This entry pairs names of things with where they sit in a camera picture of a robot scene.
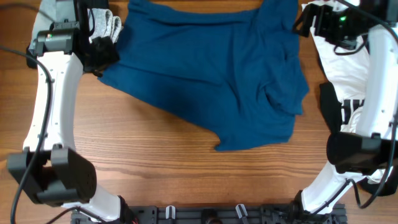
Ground blue t-shirt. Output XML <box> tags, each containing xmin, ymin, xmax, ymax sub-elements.
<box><xmin>101</xmin><ymin>0</ymin><xmax>308</xmax><ymax>151</ymax></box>

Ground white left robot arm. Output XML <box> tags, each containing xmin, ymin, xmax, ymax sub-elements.
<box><xmin>7</xmin><ymin>34</ymin><xmax>129</xmax><ymax>223</ymax></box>

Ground folded light blue jeans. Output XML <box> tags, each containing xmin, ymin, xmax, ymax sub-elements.
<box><xmin>28</xmin><ymin>0</ymin><xmax>124</xmax><ymax>60</ymax></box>

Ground white printed t-shirt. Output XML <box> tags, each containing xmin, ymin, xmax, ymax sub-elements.
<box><xmin>300</xmin><ymin>0</ymin><xmax>398</xmax><ymax>184</ymax></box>

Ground black garment under pile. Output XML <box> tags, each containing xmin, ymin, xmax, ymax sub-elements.
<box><xmin>319</xmin><ymin>82</ymin><xmax>397</xmax><ymax>197</ymax></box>

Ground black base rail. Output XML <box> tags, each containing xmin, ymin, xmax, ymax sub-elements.
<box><xmin>70</xmin><ymin>204</ymin><xmax>348</xmax><ymax>224</ymax></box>

